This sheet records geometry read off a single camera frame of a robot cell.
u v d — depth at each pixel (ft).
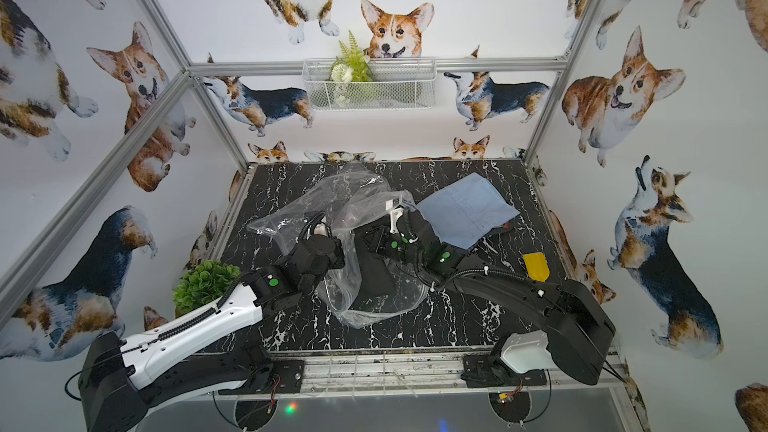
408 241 1.84
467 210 3.17
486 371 2.41
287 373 2.45
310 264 1.86
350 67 2.68
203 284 2.36
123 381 1.27
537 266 3.04
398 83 3.00
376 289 2.34
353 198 3.48
